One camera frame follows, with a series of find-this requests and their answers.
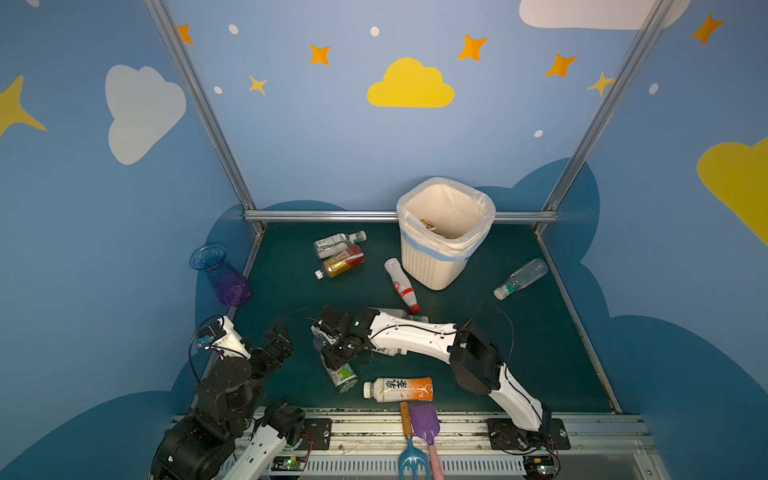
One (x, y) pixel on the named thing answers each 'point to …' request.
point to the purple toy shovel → (424, 424)
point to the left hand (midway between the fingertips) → (273, 327)
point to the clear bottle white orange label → (402, 314)
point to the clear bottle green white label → (334, 244)
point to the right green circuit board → (539, 466)
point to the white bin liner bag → (444, 218)
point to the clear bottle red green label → (344, 378)
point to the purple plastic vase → (232, 288)
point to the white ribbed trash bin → (432, 270)
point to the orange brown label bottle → (428, 224)
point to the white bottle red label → (402, 284)
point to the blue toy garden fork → (411, 456)
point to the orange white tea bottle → (383, 390)
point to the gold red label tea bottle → (334, 266)
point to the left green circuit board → (288, 463)
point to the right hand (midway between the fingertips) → (331, 358)
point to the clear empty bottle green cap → (531, 272)
